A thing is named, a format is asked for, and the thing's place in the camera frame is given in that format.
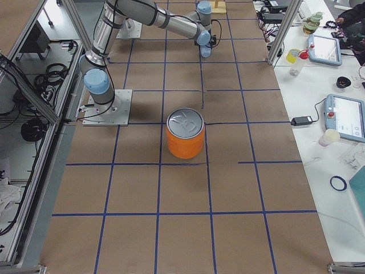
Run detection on small black bowl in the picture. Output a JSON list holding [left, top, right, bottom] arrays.
[[336, 76, 351, 88]]

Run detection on black cable coil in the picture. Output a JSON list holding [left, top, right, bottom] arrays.
[[20, 117, 47, 142]]

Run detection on aluminium frame post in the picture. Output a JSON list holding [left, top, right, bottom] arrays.
[[266, 0, 302, 65]]

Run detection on black power adapter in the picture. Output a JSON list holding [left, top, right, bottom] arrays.
[[290, 116, 314, 126]]

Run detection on teal box corner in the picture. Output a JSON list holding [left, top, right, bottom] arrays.
[[350, 166, 365, 219]]

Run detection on clear plastic bag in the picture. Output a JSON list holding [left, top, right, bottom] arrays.
[[339, 143, 364, 170]]

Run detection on upper blue teach pendant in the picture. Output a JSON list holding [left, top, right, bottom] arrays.
[[307, 34, 342, 66]]

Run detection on wooden block stand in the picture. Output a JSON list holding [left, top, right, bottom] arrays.
[[210, 0, 226, 14]]

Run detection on black laptop charger brick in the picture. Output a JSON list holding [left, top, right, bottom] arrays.
[[260, 13, 285, 24]]

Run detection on blue tape ring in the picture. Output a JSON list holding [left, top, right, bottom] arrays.
[[330, 175, 347, 192]]

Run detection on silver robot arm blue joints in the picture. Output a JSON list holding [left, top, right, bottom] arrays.
[[79, 1, 214, 116]]

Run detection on white pink plastic cup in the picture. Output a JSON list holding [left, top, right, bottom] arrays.
[[318, 128, 340, 147]]

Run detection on rear white base plate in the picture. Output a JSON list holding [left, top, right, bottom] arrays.
[[116, 18, 143, 40]]

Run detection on clear squeeze bottle red cap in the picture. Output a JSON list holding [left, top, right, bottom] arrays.
[[289, 49, 309, 76]]

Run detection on blue teach pendant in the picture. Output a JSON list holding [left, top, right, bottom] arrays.
[[324, 94, 364, 143], [307, 34, 342, 66]]

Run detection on orange can silver lid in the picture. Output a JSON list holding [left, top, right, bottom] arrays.
[[166, 108, 205, 159]]

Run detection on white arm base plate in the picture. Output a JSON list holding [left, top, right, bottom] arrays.
[[82, 89, 132, 127]]

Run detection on lower blue teach pendant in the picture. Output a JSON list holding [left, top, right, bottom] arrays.
[[324, 94, 364, 143]]

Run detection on yellow tape roll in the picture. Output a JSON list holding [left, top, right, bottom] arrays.
[[286, 49, 300, 64]]

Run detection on green glass teapot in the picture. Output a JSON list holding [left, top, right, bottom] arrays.
[[302, 12, 323, 35]]

